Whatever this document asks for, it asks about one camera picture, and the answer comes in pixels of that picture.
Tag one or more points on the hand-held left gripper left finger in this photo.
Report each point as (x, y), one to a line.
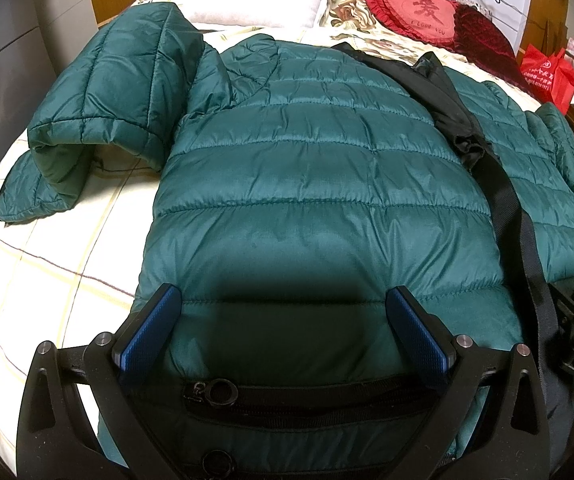
(144, 327)

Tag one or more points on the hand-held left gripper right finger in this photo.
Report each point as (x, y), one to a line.
(419, 332)

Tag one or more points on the green puffer jacket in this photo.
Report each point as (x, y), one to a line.
(317, 170)

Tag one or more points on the floral cream bedspread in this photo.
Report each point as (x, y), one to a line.
(42, 270)

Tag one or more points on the red shopping bag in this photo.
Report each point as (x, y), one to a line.
(549, 77)

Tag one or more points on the dark red velvet cushion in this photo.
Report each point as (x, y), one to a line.
(482, 35)

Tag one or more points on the grey wardrobe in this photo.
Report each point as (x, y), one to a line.
(2, 60)

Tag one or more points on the red heart cushion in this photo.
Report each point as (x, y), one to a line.
(412, 10)

